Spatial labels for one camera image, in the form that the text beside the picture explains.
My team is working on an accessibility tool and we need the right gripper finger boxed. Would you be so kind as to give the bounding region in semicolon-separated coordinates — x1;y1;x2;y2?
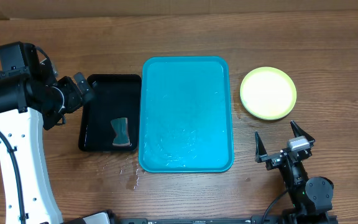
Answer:
290;120;315;145
255;131;267;163

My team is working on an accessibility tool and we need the yellow-green plate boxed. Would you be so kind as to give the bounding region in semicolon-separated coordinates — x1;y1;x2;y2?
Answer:
239;67;297;120

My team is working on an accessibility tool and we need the dark wet sponge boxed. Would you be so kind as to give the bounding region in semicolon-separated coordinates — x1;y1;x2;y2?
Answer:
111;118;131;147

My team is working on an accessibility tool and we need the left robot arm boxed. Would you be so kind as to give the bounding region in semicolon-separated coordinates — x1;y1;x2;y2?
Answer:
0;72;93;223

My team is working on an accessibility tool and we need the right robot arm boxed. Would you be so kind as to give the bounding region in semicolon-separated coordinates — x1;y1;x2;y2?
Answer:
251;121;338;223

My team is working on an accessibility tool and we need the black plastic tray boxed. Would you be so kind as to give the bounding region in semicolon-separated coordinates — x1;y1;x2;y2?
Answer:
78;74;142;152

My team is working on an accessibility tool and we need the teal plastic tray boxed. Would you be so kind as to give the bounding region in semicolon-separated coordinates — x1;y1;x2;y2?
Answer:
139;56;234;173

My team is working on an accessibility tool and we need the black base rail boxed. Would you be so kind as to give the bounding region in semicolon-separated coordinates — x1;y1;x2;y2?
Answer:
63;210;290;224

